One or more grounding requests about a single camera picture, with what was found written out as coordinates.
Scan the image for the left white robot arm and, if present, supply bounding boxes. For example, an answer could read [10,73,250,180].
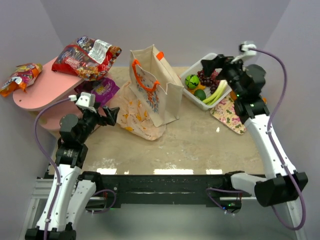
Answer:
[24,106,120,240]

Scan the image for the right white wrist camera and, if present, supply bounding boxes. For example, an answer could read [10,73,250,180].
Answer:
[231,41,257,63]

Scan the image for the red snack bag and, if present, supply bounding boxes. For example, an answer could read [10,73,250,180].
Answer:
[51,36,122,81]

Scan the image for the green celery stalks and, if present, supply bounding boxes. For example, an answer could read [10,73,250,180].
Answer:
[202,80,228,106]

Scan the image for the orange banana print plastic bag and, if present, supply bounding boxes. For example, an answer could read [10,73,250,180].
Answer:
[112,81,166,141]

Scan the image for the floral pattern tray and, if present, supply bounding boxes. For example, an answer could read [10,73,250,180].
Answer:
[210,94,247,135]

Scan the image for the orange bread toy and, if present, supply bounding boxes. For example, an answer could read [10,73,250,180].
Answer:
[230,90,267,104]

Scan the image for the orange star shaped toy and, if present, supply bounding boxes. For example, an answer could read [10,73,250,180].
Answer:
[187,84,206,94]

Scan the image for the orange yellow snack bag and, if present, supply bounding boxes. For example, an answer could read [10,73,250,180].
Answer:
[0,63,43,97]

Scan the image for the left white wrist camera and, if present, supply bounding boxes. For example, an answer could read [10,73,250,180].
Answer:
[68,92,96,109]

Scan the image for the green watermelon ball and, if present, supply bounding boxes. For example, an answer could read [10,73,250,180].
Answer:
[184,74,200,90]

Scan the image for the white plastic basket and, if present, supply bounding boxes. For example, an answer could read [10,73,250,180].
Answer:
[179,52,233,111]

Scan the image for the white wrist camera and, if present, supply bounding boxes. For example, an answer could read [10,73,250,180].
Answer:
[68,92,96,109]
[231,41,257,63]

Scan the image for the purple grape bunch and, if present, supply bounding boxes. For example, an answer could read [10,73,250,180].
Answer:
[197,70,220,94]

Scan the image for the black base mount frame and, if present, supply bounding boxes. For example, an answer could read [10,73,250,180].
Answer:
[43,164,266,210]

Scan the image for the pink three tier shelf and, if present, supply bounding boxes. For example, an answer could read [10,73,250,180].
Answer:
[13,59,83,137]

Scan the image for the dark green lime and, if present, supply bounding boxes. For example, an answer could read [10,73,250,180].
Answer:
[193,89,207,101]

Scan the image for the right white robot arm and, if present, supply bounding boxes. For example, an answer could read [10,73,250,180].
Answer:
[200,54,308,207]

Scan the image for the purple snack bag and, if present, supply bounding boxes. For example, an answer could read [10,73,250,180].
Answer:
[74,77,120,106]

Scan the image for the canvas tote bag orange handles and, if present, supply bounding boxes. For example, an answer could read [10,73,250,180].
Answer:
[129,45,185,127]

